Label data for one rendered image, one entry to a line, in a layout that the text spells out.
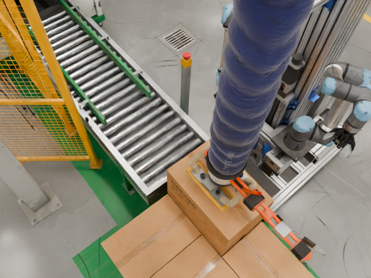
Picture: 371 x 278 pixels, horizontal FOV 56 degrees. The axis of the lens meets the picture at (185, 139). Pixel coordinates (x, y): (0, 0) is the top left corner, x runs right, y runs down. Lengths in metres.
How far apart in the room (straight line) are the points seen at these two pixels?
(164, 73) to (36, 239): 2.15
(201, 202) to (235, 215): 0.22
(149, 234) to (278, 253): 0.91
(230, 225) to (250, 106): 1.02
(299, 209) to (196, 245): 1.21
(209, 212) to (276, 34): 1.37
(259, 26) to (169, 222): 1.81
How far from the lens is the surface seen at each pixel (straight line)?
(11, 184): 2.92
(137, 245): 2.57
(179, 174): 2.30
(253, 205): 1.99
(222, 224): 2.20
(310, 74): 2.22
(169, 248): 2.55
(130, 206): 3.24
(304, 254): 1.98
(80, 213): 3.30
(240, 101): 1.34
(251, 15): 1.07
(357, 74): 2.06
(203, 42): 4.40
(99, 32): 3.69
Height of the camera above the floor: 3.02
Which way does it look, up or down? 59 degrees down
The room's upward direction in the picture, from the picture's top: 3 degrees clockwise
